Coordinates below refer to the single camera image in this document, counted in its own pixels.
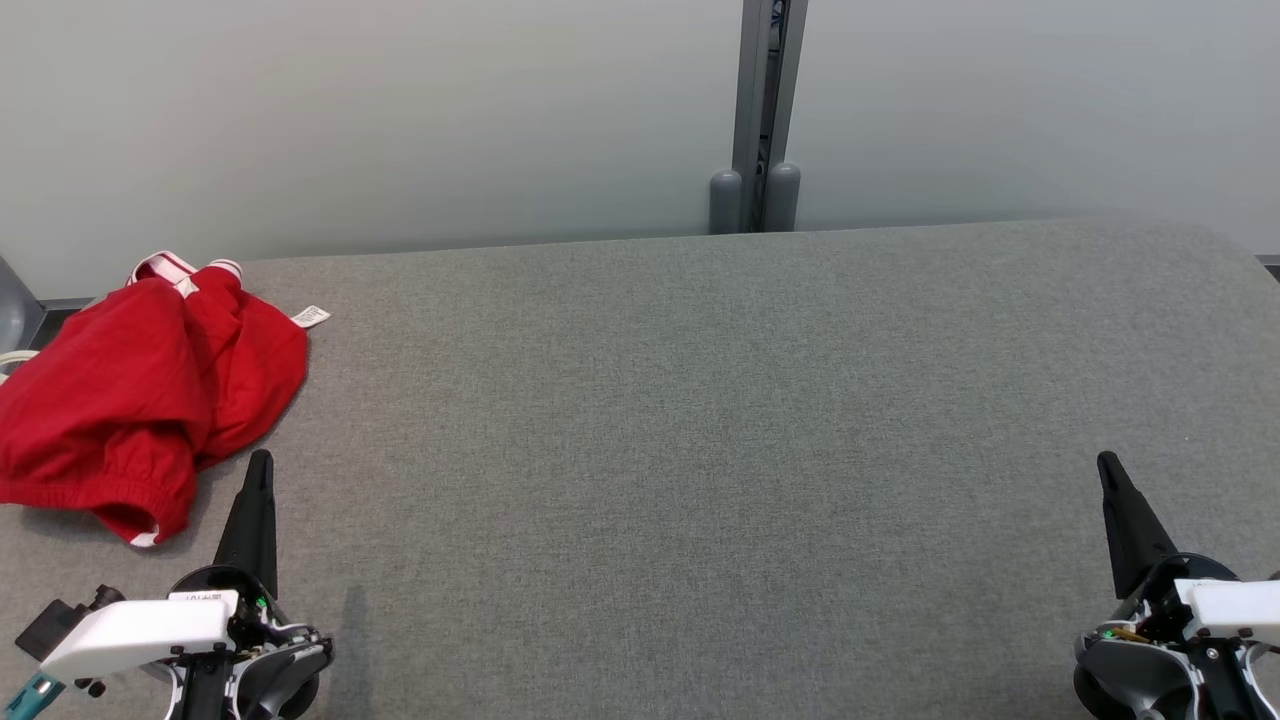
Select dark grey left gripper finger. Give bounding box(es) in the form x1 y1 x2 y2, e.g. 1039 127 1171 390
214 450 279 599

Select grey cylindrical bumper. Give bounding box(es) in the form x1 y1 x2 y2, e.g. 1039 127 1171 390
709 170 744 235

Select red shorts with white stripe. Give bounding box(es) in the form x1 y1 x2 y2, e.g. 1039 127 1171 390
0 278 216 548

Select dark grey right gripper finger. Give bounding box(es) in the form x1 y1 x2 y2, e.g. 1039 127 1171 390
1097 450 1181 599

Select grey metal post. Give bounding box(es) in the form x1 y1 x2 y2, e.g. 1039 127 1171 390
732 0 809 233
765 163 802 232

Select grey metal frame leg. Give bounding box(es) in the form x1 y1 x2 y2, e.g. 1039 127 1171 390
0 255 46 351

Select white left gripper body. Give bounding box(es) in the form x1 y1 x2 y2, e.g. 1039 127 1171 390
40 565 331 720

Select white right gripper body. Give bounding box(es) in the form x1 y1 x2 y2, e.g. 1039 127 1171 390
1110 553 1280 646

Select teal left camera cable plug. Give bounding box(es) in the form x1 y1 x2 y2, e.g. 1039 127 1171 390
0 672 66 720

